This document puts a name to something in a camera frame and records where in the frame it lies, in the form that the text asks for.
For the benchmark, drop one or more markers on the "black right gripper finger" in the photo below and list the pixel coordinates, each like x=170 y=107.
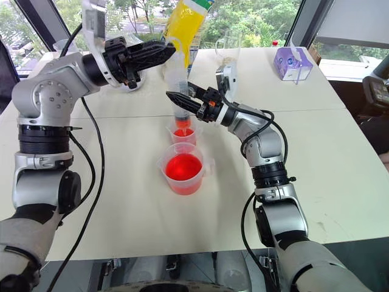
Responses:
x=197 y=90
x=185 y=102

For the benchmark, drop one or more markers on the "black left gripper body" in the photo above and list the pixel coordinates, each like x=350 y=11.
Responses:
x=117 y=57

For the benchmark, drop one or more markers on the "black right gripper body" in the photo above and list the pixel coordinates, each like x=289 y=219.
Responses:
x=209 y=105

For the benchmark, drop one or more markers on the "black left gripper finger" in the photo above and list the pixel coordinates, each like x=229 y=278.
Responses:
x=152 y=62
x=152 y=48

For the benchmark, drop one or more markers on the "large clear plastic syringe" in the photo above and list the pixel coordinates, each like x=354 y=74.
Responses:
x=177 y=79

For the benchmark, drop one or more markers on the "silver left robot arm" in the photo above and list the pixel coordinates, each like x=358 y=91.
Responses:
x=45 y=94

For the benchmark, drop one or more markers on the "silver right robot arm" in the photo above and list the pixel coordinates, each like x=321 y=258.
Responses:
x=273 y=182

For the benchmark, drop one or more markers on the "small cup with red liquid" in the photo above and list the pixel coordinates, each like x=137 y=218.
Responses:
x=183 y=137

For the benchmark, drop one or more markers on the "clear empty measuring cup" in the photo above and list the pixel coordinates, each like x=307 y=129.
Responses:
x=228 y=45

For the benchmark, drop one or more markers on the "large cup with red liquid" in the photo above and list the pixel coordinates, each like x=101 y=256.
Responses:
x=183 y=170

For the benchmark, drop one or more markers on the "yellow plastic bag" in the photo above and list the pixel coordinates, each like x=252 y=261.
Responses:
x=185 y=21

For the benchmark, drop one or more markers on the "red bottle cap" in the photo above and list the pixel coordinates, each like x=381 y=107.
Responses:
x=275 y=43

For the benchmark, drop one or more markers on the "purple tissue box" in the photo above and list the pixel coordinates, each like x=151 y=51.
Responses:
x=291 y=62

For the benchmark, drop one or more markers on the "dark chair back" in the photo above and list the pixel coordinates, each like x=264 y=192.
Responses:
x=7 y=79

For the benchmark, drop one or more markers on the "black chair armrest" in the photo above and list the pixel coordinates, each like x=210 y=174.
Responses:
x=377 y=91

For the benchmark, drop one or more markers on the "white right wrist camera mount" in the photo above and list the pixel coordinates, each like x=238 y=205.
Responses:
x=229 y=77

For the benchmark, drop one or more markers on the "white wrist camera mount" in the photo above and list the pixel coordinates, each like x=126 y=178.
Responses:
x=229 y=77
x=95 y=21

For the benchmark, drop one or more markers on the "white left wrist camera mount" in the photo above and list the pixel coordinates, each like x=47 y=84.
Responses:
x=95 y=21

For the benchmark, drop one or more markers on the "black window frame bar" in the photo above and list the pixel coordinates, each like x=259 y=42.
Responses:
x=39 y=21
x=307 y=21

